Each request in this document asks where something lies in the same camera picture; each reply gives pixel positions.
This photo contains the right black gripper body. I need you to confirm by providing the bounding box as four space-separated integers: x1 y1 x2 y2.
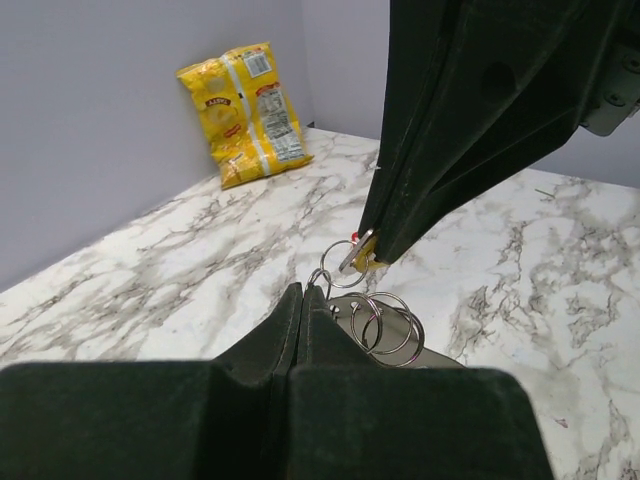
577 0 639 136

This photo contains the yellow key tag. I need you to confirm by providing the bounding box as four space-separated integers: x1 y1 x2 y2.
339 229 389 273

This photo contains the metal red key organizer plate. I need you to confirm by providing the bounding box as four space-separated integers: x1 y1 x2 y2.
305 238 466 371

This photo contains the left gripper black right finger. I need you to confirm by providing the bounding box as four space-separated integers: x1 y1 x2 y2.
286 287 550 479

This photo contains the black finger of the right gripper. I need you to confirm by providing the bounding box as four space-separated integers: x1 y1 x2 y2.
375 1 582 264
359 0 460 235

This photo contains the yellow chips bag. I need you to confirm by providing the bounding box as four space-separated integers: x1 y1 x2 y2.
176 42 312 190

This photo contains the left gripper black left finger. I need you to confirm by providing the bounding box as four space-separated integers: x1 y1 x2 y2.
1 283 303 479

